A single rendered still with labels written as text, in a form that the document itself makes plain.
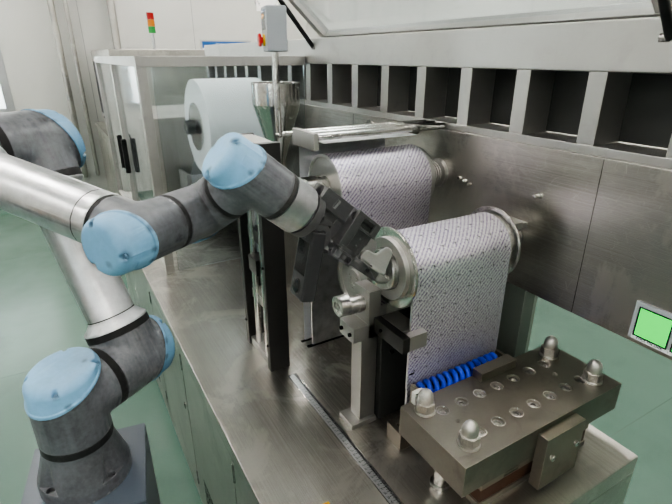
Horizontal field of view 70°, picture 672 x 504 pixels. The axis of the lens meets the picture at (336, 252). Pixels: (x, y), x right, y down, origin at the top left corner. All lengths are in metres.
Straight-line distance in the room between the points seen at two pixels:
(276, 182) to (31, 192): 0.31
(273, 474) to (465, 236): 0.55
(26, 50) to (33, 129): 5.18
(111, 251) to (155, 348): 0.42
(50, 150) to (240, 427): 0.62
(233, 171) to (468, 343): 0.60
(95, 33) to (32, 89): 0.88
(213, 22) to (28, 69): 2.05
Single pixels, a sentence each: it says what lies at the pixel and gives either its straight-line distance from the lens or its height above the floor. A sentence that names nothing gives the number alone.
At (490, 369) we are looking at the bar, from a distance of 0.98.
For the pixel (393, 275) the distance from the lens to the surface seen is 0.82.
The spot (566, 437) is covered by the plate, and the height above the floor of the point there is 1.00.
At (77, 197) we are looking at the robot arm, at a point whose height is 1.44.
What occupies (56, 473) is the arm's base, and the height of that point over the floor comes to 0.96.
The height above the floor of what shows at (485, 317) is 1.12.
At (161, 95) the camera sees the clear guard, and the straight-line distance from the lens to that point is 1.63.
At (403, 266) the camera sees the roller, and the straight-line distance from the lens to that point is 0.81.
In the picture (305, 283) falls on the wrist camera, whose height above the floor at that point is 1.28.
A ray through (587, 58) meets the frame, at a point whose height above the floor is 1.60.
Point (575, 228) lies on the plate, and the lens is 0.99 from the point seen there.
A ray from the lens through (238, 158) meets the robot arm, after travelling 0.61.
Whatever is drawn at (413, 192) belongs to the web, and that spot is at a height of 1.32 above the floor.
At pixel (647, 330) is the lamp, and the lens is 0.96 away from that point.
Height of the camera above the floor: 1.60
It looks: 22 degrees down
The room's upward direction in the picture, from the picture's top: straight up
